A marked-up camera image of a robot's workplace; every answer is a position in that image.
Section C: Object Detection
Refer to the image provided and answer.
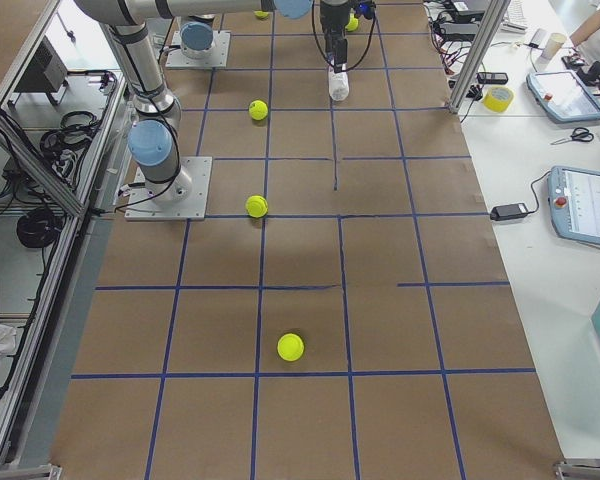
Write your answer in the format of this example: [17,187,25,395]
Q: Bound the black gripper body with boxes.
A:
[319,0,351,40]

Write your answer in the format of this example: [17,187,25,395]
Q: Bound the white blue tennis ball can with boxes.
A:
[328,68,350,102]

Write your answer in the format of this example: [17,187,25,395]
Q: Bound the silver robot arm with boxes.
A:
[76,1,313,120]
[166,21,231,69]

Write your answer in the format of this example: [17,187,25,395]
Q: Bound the metal base plate arm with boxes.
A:
[124,156,213,221]
[165,30,231,70]

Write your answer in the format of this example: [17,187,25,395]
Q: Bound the yellow tennis ball printed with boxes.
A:
[248,99,269,121]

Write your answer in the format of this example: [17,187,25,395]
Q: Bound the yellow tennis ball far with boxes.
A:
[245,195,269,219]

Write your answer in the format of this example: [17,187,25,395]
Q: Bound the yellow tennis ball middle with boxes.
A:
[276,333,305,362]

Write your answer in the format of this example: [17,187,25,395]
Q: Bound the yellow tape roll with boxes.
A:
[483,86,514,113]

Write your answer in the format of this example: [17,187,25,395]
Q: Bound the paper cup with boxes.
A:
[540,32,567,61]

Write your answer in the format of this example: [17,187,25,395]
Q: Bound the black power adapter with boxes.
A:
[489,203,529,221]

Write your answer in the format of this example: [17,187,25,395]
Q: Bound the blue teach pendant far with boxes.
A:
[526,70,600,123]

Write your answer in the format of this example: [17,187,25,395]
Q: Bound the blue teach pendant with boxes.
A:
[547,166,600,246]
[526,70,600,123]

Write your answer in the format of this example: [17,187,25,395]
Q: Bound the black scissors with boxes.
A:
[551,127,594,145]

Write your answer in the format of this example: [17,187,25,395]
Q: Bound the blue teach pendant near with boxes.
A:
[547,166,600,246]

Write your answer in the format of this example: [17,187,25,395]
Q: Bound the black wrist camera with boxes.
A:
[353,0,376,20]

